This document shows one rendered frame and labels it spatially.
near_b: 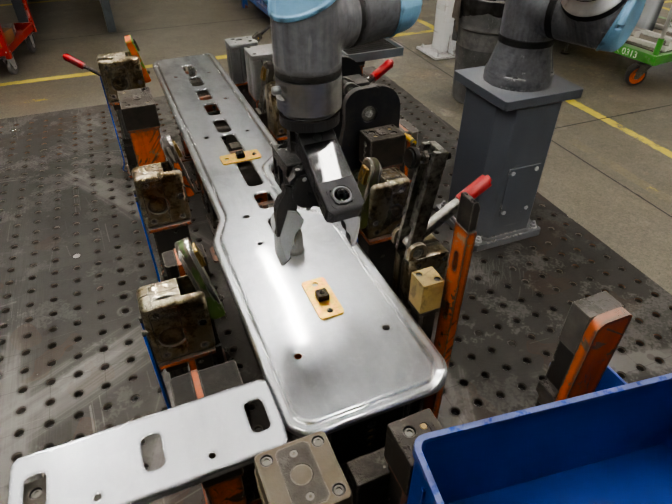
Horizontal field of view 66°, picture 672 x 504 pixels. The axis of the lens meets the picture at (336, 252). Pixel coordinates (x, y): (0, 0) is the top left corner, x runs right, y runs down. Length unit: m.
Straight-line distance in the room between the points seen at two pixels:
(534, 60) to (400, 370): 0.78
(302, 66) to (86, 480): 0.49
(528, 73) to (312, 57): 0.74
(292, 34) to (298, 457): 0.42
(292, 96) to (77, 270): 0.95
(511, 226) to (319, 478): 1.01
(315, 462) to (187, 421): 0.19
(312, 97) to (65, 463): 0.48
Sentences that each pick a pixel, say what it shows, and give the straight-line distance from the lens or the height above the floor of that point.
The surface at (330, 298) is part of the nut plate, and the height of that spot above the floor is 1.00.
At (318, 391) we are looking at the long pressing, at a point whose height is 1.00.
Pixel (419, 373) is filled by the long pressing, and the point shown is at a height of 1.00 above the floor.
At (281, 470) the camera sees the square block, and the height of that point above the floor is 1.06.
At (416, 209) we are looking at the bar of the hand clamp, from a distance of 0.75.
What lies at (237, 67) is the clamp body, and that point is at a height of 0.99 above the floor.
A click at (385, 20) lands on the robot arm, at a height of 1.38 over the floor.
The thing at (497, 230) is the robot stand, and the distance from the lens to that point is 1.40.
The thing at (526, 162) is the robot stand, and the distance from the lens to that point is 1.32.
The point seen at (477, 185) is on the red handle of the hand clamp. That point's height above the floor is 1.14.
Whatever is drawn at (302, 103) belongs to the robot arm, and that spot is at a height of 1.31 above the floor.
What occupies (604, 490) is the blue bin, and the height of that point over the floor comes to 1.03.
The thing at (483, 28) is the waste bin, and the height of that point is 0.55.
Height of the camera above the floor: 1.54
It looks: 39 degrees down
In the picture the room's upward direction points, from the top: straight up
